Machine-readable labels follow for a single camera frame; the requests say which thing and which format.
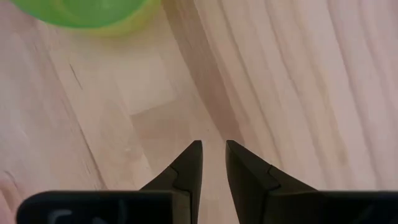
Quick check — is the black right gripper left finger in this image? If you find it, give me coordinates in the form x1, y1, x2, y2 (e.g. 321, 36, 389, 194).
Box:
139, 139, 203, 224

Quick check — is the green plastic bowl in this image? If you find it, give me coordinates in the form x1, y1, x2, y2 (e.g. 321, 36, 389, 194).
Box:
9, 0, 150, 29

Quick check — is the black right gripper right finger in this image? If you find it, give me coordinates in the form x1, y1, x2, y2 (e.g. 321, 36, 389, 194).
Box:
226, 139, 317, 224

